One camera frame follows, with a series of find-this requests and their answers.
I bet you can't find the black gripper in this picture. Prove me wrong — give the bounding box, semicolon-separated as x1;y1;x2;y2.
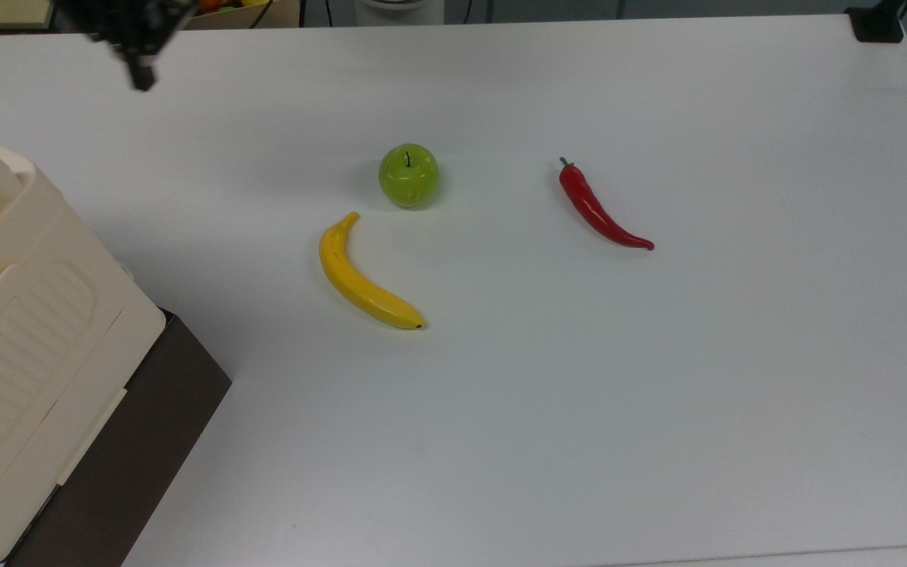
52;0;201;92

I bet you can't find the yellow banana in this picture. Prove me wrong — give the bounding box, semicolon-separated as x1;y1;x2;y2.
318;211;427;331

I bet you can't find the cream plastic cabinet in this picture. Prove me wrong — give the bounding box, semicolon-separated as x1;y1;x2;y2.
0;124;166;566

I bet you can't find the red chili pepper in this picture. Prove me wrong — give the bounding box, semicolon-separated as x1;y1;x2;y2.
558;157;656;251

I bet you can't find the white round bin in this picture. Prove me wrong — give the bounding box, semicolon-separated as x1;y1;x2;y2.
354;0;446;27

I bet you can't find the green apple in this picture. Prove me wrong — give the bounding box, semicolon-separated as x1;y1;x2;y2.
378;143;440;209

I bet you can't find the black table clamp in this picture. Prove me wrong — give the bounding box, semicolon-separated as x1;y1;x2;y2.
845;0;907;43

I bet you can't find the dark brown cabinet door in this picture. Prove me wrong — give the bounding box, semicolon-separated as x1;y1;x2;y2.
3;309;232;567

